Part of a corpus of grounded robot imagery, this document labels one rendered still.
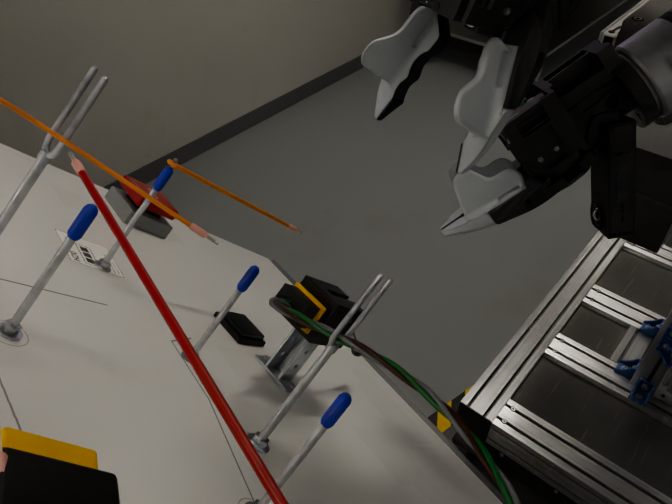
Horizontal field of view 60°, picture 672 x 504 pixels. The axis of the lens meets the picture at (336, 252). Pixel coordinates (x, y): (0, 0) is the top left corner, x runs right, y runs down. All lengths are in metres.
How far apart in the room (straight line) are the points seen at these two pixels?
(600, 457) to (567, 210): 1.27
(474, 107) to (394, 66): 0.09
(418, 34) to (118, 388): 0.31
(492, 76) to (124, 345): 0.30
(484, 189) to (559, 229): 1.91
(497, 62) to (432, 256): 1.82
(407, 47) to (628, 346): 1.45
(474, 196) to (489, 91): 0.17
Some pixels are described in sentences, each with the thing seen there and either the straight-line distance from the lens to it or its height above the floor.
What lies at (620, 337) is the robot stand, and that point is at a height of 0.21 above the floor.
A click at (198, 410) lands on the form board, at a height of 1.15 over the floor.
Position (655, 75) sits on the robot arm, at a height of 1.26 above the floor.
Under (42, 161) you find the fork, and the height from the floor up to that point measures 1.29.
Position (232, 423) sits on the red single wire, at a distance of 0.21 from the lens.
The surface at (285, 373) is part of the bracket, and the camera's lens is 0.51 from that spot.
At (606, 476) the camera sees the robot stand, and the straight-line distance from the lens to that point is 1.52.
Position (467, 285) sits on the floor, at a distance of 2.12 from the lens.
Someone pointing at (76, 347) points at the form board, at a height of 1.20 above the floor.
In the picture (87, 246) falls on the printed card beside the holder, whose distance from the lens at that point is 0.53.
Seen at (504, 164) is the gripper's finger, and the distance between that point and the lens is 0.60.
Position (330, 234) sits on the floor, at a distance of 2.27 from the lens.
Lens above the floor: 1.48
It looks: 42 degrees down
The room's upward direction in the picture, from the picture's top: straight up
